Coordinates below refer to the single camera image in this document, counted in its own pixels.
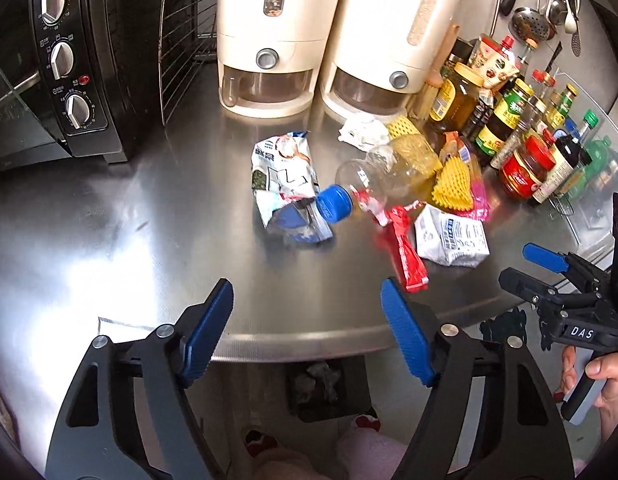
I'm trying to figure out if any white printed packet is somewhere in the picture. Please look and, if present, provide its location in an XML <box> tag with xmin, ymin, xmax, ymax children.
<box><xmin>414</xmin><ymin>205</ymin><xmax>490</xmax><ymax>268</ymax></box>

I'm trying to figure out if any red plastic wrapper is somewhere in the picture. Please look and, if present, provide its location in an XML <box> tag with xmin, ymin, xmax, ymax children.
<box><xmin>357</xmin><ymin>191</ymin><xmax>428</xmax><ymax>294</ymax></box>

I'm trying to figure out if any yellow foam fruit net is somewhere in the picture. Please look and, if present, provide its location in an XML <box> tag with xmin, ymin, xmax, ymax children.
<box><xmin>431</xmin><ymin>156</ymin><xmax>474</xmax><ymax>212</ymax></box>

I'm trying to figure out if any orange pink candy bag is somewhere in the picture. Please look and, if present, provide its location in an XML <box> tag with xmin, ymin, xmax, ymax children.
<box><xmin>439</xmin><ymin>131</ymin><xmax>491</xmax><ymax>222</ymax></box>

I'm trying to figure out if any clear plastic bottle blue cap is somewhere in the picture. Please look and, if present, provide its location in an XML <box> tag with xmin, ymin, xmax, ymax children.
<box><xmin>315</xmin><ymin>134</ymin><xmax>443</xmax><ymax>226</ymax></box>

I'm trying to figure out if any white blue snack wrapper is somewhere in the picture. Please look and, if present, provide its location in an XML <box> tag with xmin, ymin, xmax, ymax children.
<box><xmin>251</xmin><ymin>131</ymin><xmax>333</xmax><ymax>244</ymax></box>

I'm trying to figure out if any white tissue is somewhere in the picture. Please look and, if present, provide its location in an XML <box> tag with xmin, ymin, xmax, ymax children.
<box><xmin>338</xmin><ymin>113</ymin><xmax>390</xmax><ymax>153</ymax></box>

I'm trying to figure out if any black trash bin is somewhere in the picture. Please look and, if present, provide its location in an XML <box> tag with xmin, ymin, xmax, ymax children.
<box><xmin>284</xmin><ymin>356</ymin><xmax>372</xmax><ymax>424</ymax></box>

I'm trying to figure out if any person's right hand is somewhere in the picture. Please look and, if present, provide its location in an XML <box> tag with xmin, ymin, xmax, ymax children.
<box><xmin>558</xmin><ymin>344</ymin><xmax>618</xmax><ymax>441</ymax></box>

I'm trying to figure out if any black cat sticker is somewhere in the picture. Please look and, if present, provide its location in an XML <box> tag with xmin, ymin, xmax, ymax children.
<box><xmin>479</xmin><ymin>307</ymin><xmax>527</xmax><ymax>349</ymax></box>

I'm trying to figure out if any right red slipper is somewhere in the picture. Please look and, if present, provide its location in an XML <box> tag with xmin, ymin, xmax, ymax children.
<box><xmin>352</xmin><ymin>414</ymin><xmax>382</xmax><ymax>432</ymax></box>

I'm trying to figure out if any red slipper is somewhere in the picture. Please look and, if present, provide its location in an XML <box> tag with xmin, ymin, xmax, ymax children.
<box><xmin>243</xmin><ymin>428</ymin><xmax>279</xmax><ymax>458</ymax></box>
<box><xmin>352</xmin><ymin>414</ymin><xmax>382</xmax><ymax>432</ymax></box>

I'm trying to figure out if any red chili sauce jar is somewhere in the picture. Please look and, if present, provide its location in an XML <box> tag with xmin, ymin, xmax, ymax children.
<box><xmin>499</xmin><ymin>134</ymin><xmax>555</xmax><ymax>200</ymax></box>

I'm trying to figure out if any clear plastic storage bin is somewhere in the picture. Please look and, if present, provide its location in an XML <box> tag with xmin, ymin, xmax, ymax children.
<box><xmin>540</xmin><ymin>88</ymin><xmax>618</xmax><ymax>262</ymax></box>

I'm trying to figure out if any left red slipper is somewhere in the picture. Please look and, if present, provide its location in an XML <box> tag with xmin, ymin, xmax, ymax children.
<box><xmin>243</xmin><ymin>428</ymin><xmax>279</xmax><ymax>458</ymax></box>

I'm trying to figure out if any dark soy sauce bottle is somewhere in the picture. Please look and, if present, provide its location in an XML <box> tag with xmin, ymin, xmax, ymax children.
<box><xmin>528</xmin><ymin>130</ymin><xmax>581</xmax><ymax>207</ymax></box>

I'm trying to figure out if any green plastic bottle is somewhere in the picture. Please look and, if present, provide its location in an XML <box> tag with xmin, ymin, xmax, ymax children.
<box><xmin>566</xmin><ymin>136</ymin><xmax>612</xmax><ymax>200</ymax></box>

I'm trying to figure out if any person's pink right leg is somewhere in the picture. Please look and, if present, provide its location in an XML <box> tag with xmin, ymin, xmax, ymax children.
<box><xmin>337</xmin><ymin>427</ymin><xmax>408</xmax><ymax>480</ymax></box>

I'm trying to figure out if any person's pink leg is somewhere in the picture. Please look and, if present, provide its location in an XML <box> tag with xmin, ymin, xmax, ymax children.
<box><xmin>251</xmin><ymin>448</ymin><xmax>329</xmax><ymax>480</ymax></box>
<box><xmin>337</xmin><ymin>427</ymin><xmax>408</xmax><ymax>480</ymax></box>

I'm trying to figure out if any person's pink left leg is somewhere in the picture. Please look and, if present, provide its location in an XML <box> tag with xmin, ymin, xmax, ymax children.
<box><xmin>251</xmin><ymin>448</ymin><xmax>329</xmax><ymax>480</ymax></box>

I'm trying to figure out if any spice shaker metal lid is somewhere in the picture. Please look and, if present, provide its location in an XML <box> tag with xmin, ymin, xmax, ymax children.
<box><xmin>490</xmin><ymin>105</ymin><xmax>538</xmax><ymax>170</ymax></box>

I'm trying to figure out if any oyster sauce bottle green label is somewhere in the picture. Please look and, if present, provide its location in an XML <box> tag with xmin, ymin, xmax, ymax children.
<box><xmin>474</xmin><ymin>78</ymin><xmax>533</xmax><ymax>168</ymax></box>

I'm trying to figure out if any honey jar yellow lid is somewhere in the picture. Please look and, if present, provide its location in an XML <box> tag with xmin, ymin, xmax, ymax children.
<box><xmin>428</xmin><ymin>63</ymin><xmax>484</xmax><ymax>133</ymax></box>

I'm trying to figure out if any red cap sauce pouch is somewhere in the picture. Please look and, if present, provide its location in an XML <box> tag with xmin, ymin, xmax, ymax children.
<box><xmin>468</xmin><ymin>34</ymin><xmax>520</xmax><ymax>91</ymax></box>

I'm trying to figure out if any hanging skimmer ladle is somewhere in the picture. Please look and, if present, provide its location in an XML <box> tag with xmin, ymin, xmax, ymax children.
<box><xmin>508</xmin><ymin>0</ymin><xmax>555</xmax><ymax>44</ymax></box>

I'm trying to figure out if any cream grain dispenser right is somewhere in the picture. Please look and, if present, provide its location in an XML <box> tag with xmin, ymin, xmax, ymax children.
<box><xmin>320</xmin><ymin>0</ymin><xmax>461</xmax><ymax>122</ymax></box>

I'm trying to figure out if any cream grain dispenser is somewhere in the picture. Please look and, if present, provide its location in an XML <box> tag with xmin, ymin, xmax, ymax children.
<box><xmin>217</xmin><ymin>0</ymin><xmax>338</xmax><ymax>119</ymax></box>
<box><xmin>320</xmin><ymin>0</ymin><xmax>461</xmax><ymax>122</ymax></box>

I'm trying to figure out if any black toaster oven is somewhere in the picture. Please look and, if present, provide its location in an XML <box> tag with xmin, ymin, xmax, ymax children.
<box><xmin>0</xmin><ymin>0</ymin><xmax>164</xmax><ymax>171</ymax></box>

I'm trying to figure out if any cream grain dispenser left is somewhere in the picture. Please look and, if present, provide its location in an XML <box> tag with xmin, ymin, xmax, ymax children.
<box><xmin>217</xmin><ymin>0</ymin><xmax>338</xmax><ymax>119</ymax></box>

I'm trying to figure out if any wire oven rack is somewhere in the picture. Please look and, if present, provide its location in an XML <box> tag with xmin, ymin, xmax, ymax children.
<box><xmin>158</xmin><ymin>0</ymin><xmax>218</xmax><ymax>124</ymax></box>

